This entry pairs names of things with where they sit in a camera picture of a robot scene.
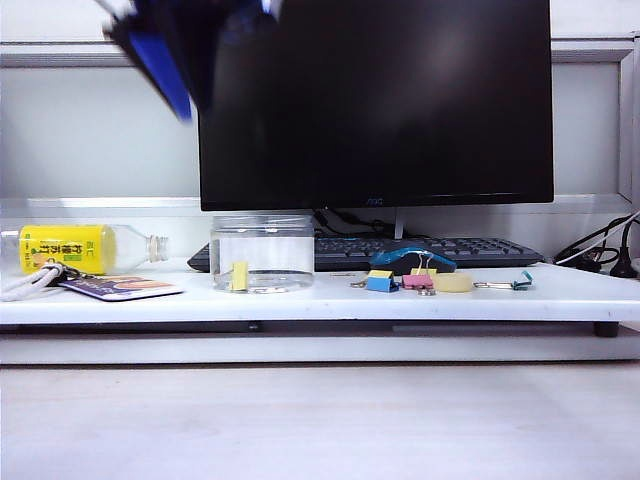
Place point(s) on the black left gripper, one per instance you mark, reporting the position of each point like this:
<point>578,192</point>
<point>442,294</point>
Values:
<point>200,12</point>

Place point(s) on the round transparent plastic jar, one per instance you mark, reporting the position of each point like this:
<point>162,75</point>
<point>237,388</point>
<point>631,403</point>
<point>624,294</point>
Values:
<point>265,240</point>

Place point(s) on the yellow binder clip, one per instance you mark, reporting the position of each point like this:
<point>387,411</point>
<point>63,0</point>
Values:
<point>240,276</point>
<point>424,271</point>
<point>380,274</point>

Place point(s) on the plastic bottle yellow label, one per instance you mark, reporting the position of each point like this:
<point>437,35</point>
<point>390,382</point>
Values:
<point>60,245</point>

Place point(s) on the black computer monitor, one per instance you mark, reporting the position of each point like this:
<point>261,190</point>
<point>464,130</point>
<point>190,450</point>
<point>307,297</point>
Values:
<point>400,100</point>

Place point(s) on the purple orange card tag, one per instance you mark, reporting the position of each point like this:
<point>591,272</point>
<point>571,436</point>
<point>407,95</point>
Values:
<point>125,288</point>

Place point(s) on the white desk riser board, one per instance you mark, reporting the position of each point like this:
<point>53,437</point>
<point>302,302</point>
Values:
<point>300,305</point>

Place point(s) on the blue binder clip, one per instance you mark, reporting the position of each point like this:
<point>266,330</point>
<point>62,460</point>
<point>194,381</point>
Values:
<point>377,285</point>

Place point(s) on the black and blue mouse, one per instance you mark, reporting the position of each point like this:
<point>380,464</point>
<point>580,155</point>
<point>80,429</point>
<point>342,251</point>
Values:
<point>400,262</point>

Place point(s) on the pink binder clip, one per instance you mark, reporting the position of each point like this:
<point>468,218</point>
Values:
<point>414,282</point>

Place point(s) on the beige plastic jar lid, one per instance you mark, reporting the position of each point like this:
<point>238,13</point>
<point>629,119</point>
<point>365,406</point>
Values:
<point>452,283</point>

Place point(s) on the black computer keyboard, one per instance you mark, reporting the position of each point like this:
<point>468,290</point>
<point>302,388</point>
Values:
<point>480,252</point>

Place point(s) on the teal binder clip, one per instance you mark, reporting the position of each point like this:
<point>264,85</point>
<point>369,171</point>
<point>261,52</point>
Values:
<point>522,285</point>

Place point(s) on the black power plug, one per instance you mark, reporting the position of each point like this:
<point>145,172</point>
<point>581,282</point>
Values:
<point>625,265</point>

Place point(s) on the grey aluminium partition frame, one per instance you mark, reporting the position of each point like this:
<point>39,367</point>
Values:
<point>585,50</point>

